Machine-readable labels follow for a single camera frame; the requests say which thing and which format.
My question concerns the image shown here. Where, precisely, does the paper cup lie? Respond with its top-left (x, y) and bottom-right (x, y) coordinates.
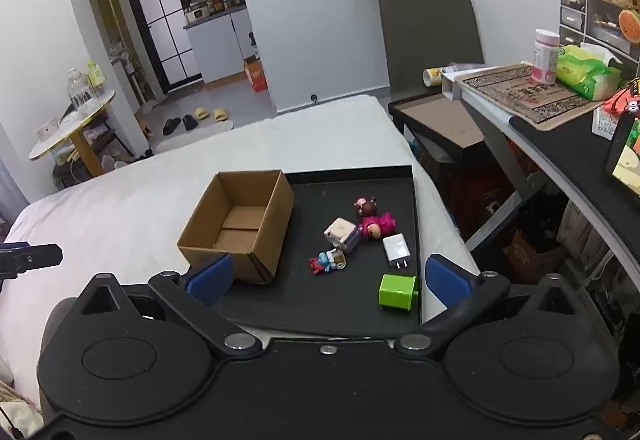
top-left (422, 66), bottom-right (458, 88)

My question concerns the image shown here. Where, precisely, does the green cube charger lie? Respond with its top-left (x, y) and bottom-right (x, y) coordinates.
top-left (377, 274), bottom-right (420, 312)

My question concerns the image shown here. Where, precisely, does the pink lid bottle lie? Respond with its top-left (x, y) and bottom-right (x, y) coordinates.
top-left (531, 28), bottom-right (561, 85)

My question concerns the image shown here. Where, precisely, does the yellow label bottle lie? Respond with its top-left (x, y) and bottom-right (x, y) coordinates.
top-left (86, 61), bottom-right (106, 95)

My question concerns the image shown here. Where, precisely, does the white and black desk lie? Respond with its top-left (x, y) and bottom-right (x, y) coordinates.
top-left (442, 64), bottom-right (640, 271)

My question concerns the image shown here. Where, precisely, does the brown-haired figurine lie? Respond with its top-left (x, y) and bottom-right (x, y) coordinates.
top-left (354, 198), bottom-right (381, 219)

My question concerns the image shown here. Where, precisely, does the black framed tablet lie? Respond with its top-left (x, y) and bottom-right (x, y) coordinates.
top-left (602, 112), bottom-right (640, 198)

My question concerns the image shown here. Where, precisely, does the red and blue toy figure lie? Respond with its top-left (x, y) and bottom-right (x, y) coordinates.
top-left (308, 250), bottom-right (347, 277)

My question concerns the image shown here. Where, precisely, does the pink dinosaur figurine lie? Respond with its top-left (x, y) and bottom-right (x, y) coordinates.
top-left (360, 212), bottom-right (398, 243)

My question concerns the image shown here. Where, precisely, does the clear glass jar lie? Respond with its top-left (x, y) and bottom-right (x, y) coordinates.
top-left (66, 68), bottom-right (96, 108)

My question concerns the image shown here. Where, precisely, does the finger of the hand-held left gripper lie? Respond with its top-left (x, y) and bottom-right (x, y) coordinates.
top-left (0, 243), bottom-right (64, 281)

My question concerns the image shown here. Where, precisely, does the black tray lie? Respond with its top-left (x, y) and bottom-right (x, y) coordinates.
top-left (215, 165), bottom-right (423, 338)

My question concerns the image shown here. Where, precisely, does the white cube charger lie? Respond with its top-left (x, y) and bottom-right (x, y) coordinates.
top-left (323, 217), bottom-right (362, 255)

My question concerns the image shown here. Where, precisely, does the grey chair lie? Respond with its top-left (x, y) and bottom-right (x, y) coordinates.
top-left (377, 0), bottom-right (486, 103)

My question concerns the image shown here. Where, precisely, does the watermelon fan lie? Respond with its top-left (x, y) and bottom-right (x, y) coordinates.
top-left (618, 8), bottom-right (640, 43)

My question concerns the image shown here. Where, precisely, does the round side table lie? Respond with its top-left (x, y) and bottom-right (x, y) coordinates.
top-left (28, 90), bottom-right (117, 178)

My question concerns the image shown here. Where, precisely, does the patterned desk mat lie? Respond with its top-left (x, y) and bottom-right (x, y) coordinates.
top-left (460, 64), bottom-right (608, 128)

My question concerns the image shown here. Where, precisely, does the green tissue pack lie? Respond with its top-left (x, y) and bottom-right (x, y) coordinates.
top-left (556, 44), bottom-right (623, 101)

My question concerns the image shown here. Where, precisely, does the grey drawer organizer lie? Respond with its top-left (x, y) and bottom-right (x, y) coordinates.
top-left (559, 0), bottom-right (640, 63)

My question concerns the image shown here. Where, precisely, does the orange cardboard box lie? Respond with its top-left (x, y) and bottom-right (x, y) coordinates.
top-left (243, 57), bottom-right (268, 93)

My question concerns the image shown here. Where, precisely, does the white kitchen cabinet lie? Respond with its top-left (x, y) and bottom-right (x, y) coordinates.
top-left (182, 7), bottom-right (256, 83)

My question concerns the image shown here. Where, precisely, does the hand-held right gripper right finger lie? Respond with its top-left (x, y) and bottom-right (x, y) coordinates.
top-left (395, 254), bottom-right (577, 355)

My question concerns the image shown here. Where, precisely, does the white open-ended carton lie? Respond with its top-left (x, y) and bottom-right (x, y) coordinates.
top-left (441, 67), bottom-right (488, 101)

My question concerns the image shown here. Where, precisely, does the white charger plug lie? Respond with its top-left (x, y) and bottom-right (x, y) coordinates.
top-left (382, 233), bottom-right (412, 271)

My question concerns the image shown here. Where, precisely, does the white floor fan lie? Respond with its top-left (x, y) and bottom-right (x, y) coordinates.
top-left (109, 44), bottom-right (151, 105)

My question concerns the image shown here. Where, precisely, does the brown cardboard box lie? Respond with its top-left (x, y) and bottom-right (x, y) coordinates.
top-left (177, 170), bottom-right (295, 285)

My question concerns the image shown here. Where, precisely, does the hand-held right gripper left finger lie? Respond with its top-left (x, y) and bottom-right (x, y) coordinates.
top-left (75, 254), bottom-right (263, 355)

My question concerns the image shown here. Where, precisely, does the black framed glass door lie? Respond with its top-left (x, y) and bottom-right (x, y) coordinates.
top-left (119, 0), bottom-right (203, 93)

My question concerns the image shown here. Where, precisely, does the small white box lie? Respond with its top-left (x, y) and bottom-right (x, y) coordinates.
top-left (36, 117), bottom-right (63, 141)

